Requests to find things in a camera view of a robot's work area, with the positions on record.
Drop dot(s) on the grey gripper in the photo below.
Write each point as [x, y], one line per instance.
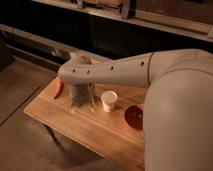
[83, 93]

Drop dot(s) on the red pepper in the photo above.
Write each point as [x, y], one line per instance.
[59, 89]

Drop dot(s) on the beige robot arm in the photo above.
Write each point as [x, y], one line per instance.
[178, 107]

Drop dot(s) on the white paper cup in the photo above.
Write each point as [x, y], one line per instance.
[109, 99]

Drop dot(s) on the wooden table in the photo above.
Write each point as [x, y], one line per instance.
[107, 134]

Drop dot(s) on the red bowl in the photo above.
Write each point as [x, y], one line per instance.
[134, 117]

